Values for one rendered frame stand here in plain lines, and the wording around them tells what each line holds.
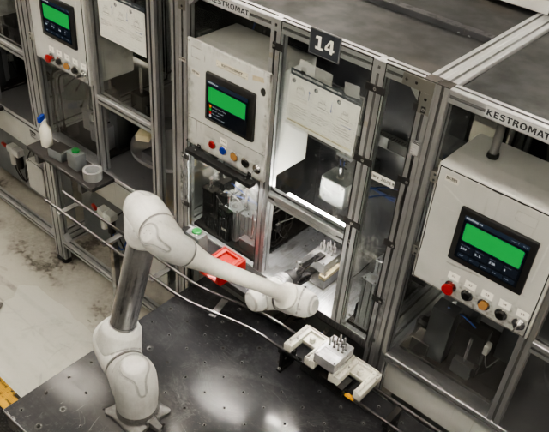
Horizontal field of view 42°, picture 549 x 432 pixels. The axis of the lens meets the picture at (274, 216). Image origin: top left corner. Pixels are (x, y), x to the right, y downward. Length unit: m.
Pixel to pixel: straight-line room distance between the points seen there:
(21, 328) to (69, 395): 1.30
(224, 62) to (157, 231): 0.73
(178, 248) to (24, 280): 2.23
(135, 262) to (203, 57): 0.81
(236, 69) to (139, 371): 1.13
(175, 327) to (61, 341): 1.08
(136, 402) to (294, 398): 0.63
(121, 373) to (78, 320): 1.55
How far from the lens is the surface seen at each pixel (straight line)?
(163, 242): 2.27
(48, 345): 4.03
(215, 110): 2.74
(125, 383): 2.61
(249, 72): 2.57
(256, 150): 2.69
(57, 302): 4.26
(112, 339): 2.71
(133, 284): 2.56
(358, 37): 2.40
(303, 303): 2.56
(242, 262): 2.98
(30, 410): 2.90
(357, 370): 2.76
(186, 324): 3.12
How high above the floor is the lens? 2.93
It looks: 37 degrees down
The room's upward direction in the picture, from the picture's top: 5 degrees clockwise
